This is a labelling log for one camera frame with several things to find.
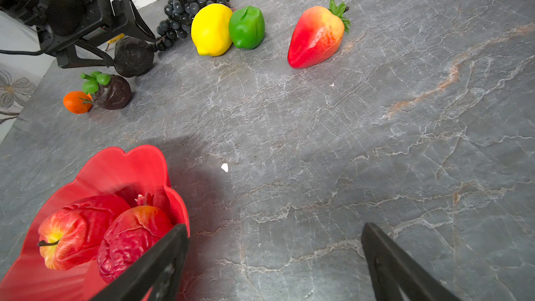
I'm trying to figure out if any black grape bunch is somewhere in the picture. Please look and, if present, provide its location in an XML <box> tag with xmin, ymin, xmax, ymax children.
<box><xmin>153</xmin><ymin>0</ymin><xmax>231</xmax><ymax>52</ymax></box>

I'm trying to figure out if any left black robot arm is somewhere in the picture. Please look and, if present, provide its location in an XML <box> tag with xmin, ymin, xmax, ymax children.
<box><xmin>1</xmin><ymin>0</ymin><xmax>155</xmax><ymax>68</ymax></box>

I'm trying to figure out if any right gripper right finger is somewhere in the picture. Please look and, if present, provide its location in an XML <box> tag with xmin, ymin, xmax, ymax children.
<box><xmin>361</xmin><ymin>223</ymin><xmax>458</xmax><ymax>300</ymax></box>

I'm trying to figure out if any dark avocado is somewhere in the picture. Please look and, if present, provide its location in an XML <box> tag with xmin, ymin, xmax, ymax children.
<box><xmin>114</xmin><ymin>36</ymin><xmax>155</xmax><ymax>78</ymax></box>

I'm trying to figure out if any dark mangosteen green top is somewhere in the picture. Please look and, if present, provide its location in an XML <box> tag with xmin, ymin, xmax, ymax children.
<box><xmin>80</xmin><ymin>71</ymin><xmax>132</xmax><ymax>110</ymax></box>

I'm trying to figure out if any red apple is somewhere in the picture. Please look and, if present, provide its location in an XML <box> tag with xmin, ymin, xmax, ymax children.
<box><xmin>38</xmin><ymin>194</ymin><xmax>130</xmax><ymax>270</ymax></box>

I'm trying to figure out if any green pepper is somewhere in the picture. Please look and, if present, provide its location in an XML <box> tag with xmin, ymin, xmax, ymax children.
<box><xmin>228</xmin><ymin>6</ymin><xmax>265</xmax><ymax>50</ymax></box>

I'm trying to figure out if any yellow lemon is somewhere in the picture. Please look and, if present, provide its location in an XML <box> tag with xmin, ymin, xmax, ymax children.
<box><xmin>191</xmin><ymin>4</ymin><xmax>233</xmax><ymax>57</ymax></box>

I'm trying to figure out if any dark red raspberry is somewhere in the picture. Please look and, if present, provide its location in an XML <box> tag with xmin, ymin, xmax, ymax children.
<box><xmin>97</xmin><ymin>206</ymin><xmax>173</xmax><ymax>284</ymax></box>

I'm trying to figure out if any red flower-shaped bowl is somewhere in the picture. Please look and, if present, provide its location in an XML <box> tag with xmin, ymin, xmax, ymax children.
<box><xmin>1</xmin><ymin>145</ymin><xmax>189</xmax><ymax>300</ymax></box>

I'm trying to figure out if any red strawberry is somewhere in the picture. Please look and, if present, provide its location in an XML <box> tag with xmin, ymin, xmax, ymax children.
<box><xmin>287</xmin><ymin>0</ymin><xmax>351</xmax><ymax>69</ymax></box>

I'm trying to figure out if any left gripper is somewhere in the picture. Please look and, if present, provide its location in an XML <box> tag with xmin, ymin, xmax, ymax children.
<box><xmin>37</xmin><ymin>0</ymin><xmax>155</xmax><ymax>68</ymax></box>

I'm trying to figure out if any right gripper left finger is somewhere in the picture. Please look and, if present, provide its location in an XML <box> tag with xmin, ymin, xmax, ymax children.
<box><xmin>92</xmin><ymin>224</ymin><xmax>189</xmax><ymax>301</ymax></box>

